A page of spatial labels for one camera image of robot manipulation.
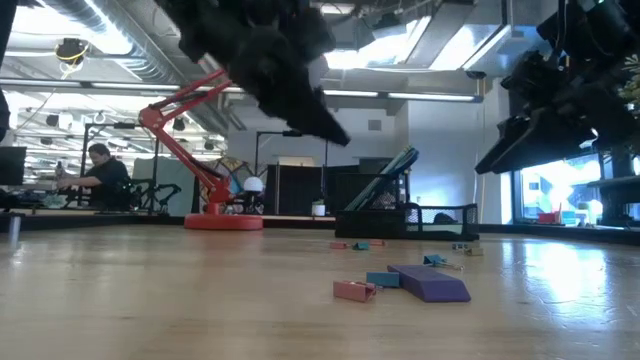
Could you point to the red desk lamp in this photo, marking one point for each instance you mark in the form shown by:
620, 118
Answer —
222, 222

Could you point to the white globe lamp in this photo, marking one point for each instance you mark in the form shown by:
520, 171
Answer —
253, 184

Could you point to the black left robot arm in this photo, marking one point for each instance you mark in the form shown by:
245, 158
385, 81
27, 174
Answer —
225, 20

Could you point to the gold binder clip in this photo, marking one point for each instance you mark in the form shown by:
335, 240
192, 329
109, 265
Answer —
474, 252

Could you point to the colourful patterned panel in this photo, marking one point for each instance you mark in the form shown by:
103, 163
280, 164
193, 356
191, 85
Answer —
232, 165

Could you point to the black computer monitor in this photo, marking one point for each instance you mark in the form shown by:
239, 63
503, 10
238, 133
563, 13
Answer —
12, 165

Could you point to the green pencil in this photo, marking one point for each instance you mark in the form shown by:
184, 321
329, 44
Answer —
371, 189

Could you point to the silver binder clip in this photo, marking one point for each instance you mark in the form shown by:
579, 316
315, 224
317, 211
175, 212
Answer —
459, 246

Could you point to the black rectangular stand frame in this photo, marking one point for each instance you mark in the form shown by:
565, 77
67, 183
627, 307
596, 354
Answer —
292, 133

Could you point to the purple eraser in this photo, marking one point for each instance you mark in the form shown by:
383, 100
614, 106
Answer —
430, 287

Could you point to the red binder clip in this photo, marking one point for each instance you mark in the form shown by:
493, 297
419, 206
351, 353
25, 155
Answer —
378, 243

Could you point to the red box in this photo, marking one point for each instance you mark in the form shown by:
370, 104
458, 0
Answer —
546, 218

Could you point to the artificial potted plant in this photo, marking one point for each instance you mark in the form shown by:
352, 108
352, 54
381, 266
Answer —
634, 85

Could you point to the pink binder clip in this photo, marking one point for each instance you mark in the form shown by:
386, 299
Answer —
352, 291
338, 245

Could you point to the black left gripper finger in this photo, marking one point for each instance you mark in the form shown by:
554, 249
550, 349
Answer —
312, 127
322, 112

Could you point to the person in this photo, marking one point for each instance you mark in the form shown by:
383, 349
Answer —
107, 180

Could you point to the small white plant pot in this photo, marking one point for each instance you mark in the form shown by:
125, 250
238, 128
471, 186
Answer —
318, 210

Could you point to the green sticky note pad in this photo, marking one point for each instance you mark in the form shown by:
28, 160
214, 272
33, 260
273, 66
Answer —
440, 229

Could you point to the black mesh desk organizer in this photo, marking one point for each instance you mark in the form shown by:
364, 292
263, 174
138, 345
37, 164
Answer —
400, 232

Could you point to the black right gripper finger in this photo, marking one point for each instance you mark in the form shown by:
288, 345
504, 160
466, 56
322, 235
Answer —
560, 145
515, 137

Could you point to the teal binder clip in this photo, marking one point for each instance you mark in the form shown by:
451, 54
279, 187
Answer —
361, 246

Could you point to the black partition panel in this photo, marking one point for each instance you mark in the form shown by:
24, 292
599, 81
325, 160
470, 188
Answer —
295, 190

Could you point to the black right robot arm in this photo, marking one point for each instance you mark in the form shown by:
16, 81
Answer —
600, 30

